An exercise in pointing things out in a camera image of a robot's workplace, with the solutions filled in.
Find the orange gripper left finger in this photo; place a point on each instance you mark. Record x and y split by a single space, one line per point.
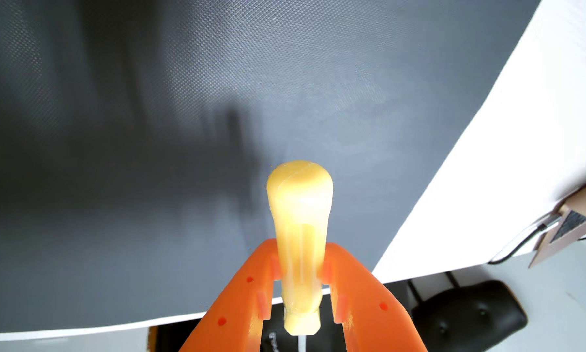
239 303

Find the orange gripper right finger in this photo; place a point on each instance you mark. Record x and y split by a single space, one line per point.
371 313

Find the black office chair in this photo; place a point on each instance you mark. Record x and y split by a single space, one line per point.
469 313

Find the dark grey textured mat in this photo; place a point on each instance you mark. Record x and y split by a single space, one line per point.
126 171

